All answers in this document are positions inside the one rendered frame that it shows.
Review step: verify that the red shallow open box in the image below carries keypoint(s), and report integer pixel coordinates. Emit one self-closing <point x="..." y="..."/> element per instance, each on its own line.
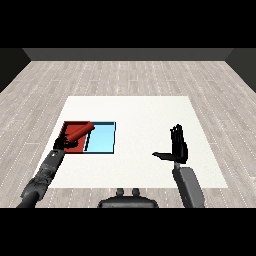
<point x="70" y="135"/>

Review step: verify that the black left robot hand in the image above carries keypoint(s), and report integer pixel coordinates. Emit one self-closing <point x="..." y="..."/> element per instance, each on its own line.
<point x="62" y="143"/>

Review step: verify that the light blue shallow open box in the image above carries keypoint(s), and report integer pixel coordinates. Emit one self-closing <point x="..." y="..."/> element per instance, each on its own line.
<point x="101" y="137"/>

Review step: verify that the dark grey robot body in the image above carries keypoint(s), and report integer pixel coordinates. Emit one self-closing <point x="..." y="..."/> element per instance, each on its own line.
<point x="128" y="200"/>

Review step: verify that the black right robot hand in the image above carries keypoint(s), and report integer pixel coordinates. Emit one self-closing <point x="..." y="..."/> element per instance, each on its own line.
<point x="179" y="149"/>

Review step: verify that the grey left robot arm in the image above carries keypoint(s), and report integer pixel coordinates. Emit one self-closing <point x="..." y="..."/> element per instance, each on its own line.
<point x="43" y="176"/>

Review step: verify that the red can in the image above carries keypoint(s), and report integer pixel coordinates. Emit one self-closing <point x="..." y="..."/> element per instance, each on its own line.
<point x="80" y="131"/>

